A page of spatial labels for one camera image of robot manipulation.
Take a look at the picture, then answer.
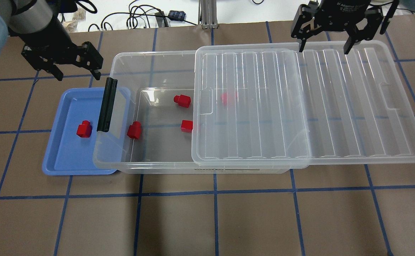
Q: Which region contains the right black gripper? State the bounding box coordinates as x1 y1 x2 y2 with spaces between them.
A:
291 0 389 54

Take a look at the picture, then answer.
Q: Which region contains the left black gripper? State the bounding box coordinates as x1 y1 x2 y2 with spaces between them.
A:
21 21 103 81

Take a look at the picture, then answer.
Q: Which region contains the red block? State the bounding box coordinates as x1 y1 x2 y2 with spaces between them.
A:
127 121 142 140
173 94 191 108
220 91 238 106
76 120 92 138
180 120 193 133

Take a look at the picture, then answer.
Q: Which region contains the clear plastic box lid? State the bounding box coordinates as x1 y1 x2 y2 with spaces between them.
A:
196 41 415 166

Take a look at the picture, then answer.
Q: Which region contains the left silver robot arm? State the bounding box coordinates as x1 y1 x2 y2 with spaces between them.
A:
0 0 103 81

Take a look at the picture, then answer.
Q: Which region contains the blue plastic tray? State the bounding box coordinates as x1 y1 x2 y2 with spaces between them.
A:
42 86 131 176

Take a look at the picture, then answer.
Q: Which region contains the clear plastic storage box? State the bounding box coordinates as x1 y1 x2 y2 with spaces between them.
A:
110 49 312 174

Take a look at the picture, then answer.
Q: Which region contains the black box latch handle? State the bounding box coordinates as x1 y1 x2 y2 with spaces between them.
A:
96 77 118 132

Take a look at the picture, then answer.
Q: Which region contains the aluminium frame post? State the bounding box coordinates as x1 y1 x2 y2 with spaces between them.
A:
198 0 218 29

